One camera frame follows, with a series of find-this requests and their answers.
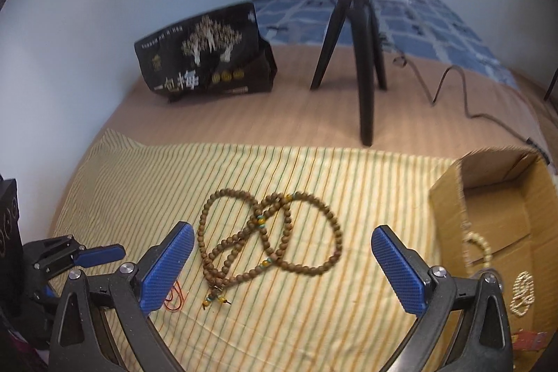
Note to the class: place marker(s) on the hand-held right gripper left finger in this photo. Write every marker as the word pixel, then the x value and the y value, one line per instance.
pixel 168 267

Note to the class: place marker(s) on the blue patterned bed sheet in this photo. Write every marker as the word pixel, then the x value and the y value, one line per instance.
pixel 436 27

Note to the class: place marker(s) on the yellow striped cloth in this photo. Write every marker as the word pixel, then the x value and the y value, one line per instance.
pixel 130 180

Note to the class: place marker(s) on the black tripod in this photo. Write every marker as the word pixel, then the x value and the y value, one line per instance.
pixel 366 71

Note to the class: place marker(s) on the cardboard box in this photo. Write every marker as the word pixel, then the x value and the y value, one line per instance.
pixel 501 215

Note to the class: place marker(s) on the black snack bag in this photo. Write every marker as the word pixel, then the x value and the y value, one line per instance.
pixel 196 62

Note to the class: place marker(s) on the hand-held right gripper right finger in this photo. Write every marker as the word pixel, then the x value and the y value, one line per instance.
pixel 399 271

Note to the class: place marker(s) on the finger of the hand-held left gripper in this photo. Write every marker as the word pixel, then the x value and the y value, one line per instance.
pixel 102 255
pixel 48 292

